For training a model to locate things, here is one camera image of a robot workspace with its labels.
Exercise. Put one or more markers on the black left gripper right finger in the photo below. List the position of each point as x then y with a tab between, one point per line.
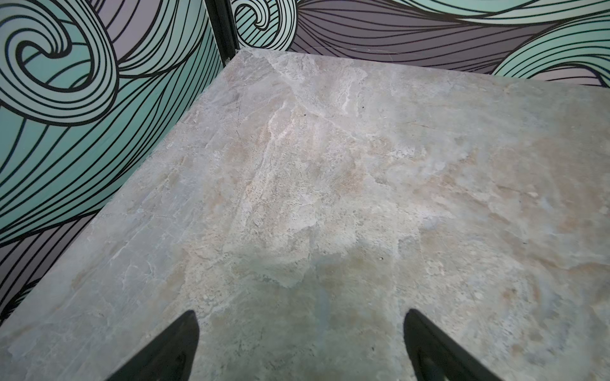
436	356

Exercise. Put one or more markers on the black corner frame post left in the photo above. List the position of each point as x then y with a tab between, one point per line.
225	30

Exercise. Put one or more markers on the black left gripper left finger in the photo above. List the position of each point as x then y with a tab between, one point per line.
169	356

